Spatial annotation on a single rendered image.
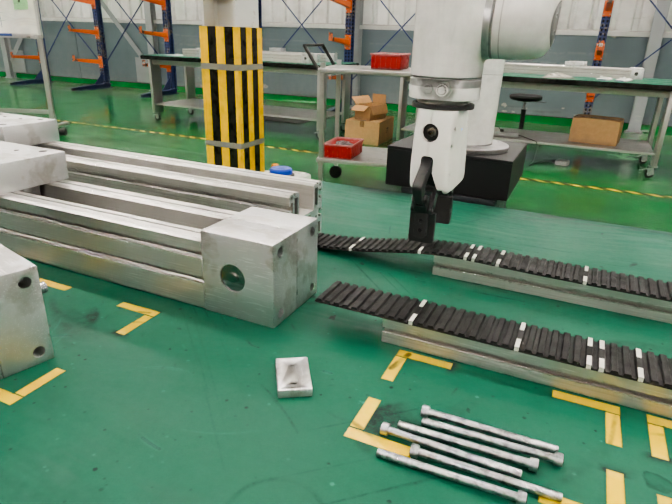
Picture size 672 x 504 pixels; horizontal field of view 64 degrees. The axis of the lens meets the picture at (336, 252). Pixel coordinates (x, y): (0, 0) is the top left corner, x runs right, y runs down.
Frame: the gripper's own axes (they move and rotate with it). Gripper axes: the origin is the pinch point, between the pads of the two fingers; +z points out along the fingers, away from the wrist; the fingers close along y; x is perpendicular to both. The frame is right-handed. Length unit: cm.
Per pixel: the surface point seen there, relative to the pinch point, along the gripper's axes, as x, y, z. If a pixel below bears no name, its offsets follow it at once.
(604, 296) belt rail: -21.9, -1.4, 4.9
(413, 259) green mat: 2.4, 1.7, 6.4
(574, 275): -18.3, -1.6, 2.9
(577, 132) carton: -8, 478, 54
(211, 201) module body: 31.9, -5.0, 0.7
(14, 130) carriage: 76, -3, -5
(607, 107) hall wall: -33, 753, 57
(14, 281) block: 25.5, -40.3, -2.3
